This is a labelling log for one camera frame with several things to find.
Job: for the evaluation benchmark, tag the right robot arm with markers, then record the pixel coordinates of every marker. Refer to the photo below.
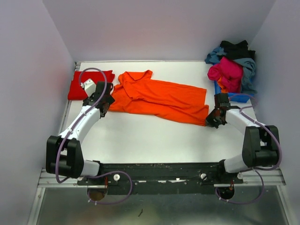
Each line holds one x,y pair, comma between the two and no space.
261,149

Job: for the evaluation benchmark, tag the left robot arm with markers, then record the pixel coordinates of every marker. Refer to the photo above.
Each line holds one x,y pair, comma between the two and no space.
64,155

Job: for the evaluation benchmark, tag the orange t shirt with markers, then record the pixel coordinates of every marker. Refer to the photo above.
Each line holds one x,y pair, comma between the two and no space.
138,93

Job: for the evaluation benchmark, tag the folded red t shirt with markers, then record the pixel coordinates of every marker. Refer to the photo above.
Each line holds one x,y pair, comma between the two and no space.
75,91

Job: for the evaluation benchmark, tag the magenta t shirt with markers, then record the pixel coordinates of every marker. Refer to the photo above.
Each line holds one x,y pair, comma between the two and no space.
228,75

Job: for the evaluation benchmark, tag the blue plastic bin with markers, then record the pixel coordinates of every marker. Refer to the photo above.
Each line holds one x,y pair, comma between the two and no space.
235,97

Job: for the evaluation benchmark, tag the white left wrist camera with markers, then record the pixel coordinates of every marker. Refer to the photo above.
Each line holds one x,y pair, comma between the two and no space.
88,86

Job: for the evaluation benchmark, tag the grey blue t shirt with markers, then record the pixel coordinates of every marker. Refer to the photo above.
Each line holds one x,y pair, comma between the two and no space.
248,64

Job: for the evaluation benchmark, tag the black t shirt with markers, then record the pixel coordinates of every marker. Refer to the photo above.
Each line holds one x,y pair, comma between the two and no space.
237,51

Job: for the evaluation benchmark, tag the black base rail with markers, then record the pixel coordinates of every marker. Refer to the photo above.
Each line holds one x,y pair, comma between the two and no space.
163,179

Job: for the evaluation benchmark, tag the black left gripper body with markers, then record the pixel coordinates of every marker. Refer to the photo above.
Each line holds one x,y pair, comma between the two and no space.
110,101

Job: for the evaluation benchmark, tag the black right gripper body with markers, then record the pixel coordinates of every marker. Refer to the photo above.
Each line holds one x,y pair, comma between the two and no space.
212,119

